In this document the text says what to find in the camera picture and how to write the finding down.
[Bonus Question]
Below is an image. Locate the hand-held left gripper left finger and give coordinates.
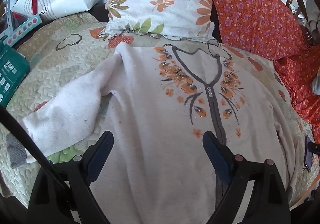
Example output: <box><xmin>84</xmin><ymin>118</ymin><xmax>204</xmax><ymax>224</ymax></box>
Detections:
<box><xmin>27</xmin><ymin>130</ymin><xmax>115</xmax><ymax>224</ymax></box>

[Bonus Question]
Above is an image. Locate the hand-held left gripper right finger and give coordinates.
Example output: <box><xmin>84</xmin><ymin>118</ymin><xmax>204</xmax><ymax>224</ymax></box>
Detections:
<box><xmin>202</xmin><ymin>131</ymin><xmax>292</xmax><ymax>224</ymax></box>

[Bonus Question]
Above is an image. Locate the cream sweater with orange flowers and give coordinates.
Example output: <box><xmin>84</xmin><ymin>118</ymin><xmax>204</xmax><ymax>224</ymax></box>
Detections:
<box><xmin>22</xmin><ymin>42</ymin><xmax>300</xmax><ymax>224</ymax></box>

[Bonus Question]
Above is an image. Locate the heart-patterned quilt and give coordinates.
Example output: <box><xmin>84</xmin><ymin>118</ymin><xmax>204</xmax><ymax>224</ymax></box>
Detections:
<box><xmin>0</xmin><ymin>12</ymin><xmax>320</xmax><ymax>214</ymax></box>

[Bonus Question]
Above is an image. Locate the green cardboard box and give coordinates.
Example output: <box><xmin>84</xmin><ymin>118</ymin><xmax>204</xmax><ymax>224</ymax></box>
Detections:
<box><xmin>0</xmin><ymin>40</ymin><xmax>30</xmax><ymax>107</ymax></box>

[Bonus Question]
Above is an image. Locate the orange floral blanket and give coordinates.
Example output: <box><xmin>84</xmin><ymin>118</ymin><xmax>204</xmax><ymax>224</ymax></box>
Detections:
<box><xmin>211</xmin><ymin>0</ymin><xmax>320</xmax><ymax>144</ymax></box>

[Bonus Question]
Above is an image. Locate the light blue flat box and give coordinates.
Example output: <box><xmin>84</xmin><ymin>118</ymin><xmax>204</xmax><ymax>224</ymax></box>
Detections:
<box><xmin>0</xmin><ymin>13</ymin><xmax>43</xmax><ymax>47</ymax></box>

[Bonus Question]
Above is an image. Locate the black cable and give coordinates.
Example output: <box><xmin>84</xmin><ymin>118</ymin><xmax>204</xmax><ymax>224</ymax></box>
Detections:
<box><xmin>0</xmin><ymin>105</ymin><xmax>75</xmax><ymax>217</ymax></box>

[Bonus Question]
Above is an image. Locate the slotted metal rail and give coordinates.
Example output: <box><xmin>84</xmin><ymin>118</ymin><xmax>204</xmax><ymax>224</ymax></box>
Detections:
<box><xmin>4</xmin><ymin>0</ymin><xmax>13</xmax><ymax>37</ymax></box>

